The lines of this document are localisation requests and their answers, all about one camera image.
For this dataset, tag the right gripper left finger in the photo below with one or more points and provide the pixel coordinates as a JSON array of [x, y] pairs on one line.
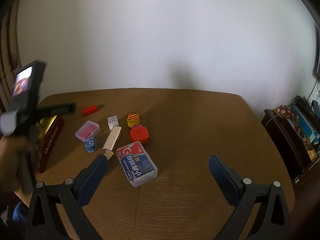
[[44, 220]]

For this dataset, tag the person's left hand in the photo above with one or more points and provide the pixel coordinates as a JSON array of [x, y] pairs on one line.
[[11, 151]]

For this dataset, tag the black white chevron cube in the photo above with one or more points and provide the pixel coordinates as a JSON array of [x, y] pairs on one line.
[[112, 121]]

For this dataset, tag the blue patterned keychain case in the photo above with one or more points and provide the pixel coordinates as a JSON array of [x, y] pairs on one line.
[[91, 144]]

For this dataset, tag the red gold toffee box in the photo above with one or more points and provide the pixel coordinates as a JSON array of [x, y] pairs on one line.
[[48, 130]]

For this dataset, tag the red silicone pouch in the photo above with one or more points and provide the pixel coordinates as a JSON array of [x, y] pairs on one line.
[[139, 133]]

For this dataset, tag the pink card case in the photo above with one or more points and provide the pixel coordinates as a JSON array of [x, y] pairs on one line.
[[87, 130]]

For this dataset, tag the camera with screen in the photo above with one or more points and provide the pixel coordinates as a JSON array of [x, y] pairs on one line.
[[25, 91]]

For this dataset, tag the beige patterned curtain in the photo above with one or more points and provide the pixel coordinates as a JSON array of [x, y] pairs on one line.
[[10, 58]]

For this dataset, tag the clear box blue red label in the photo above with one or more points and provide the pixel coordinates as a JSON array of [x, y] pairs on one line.
[[137, 164]]

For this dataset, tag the dark wooden side cabinet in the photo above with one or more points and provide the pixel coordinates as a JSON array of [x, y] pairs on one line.
[[291, 143]]

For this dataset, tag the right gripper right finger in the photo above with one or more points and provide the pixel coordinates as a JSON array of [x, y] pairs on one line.
[[272, 219]]

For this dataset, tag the blue picture book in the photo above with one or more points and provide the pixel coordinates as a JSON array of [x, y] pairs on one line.
[[305, 130]]

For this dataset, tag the yellow orange striped cube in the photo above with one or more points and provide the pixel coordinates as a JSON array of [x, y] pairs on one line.
[[133, 120]]

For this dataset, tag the floral cloth pouch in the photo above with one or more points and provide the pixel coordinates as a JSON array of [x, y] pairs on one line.
[[285, 112]]

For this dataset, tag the red toy brick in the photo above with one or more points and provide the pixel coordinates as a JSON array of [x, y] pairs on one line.
[[89, 110]]

